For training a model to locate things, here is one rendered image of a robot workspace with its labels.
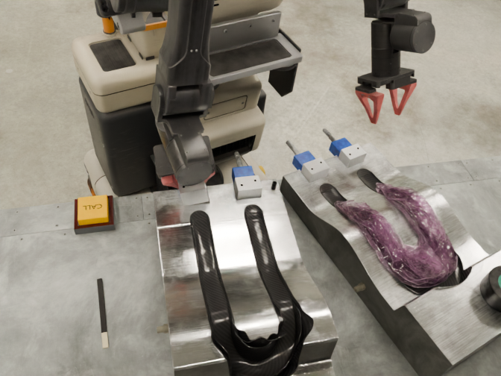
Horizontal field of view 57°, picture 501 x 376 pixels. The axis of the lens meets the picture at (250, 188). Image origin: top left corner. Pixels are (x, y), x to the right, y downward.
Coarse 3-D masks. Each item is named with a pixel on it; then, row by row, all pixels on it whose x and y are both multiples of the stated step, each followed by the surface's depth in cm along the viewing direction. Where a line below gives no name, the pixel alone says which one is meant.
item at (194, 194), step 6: (180, 186) 89; (186, 186) 89; (192, 186) 89; (198, 186) 89; (204, 186) 88; (180, 192) 88; (186, 192) 88; (192, 192) 89; (198, 192) 89; (204, 192) 90; (186, 198) 90; (192, 198) 91; (198, 198) 91; (204, 198) 92; (186, 204) 92
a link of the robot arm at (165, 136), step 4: (156, 120) 73; (156, 124) 73; (160, 124) 73; (164, 124) 72; (160, 128) 72; (164, 128) 72; (168, 128) 72; (160, 132) 73; (164, 132) 72; (168, 132) 71; (160, 136) 74; (164, 136) 73; (168, 136) 71; (164, 140) 74; (168, 140) 71; (164, 144) 76
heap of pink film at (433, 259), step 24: (384, 192) 101; (408, 192) 98; (360, 216) 93; (384, 216) 94; (408, 216) 95; (432, 216) 95; (384, 240) 89; (432, 240) 92; (384, 264) 89; (408, 264) 88; (432, 264) 88; (456, 264) 92
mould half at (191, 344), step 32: (160, 192) 94; (224, 192) 95; (160, 224) 89; (224, 224) 91; (288, 224) 92; (160, 256) 85; (192, 256) 86; (224, 256) 87; (288, 256) 88; (192, 288) 81; (256, 288) 81; (192, 320) 73; (256, 320) 74; (320, 320) 75; (192, 352) 70; (320, 352) 75
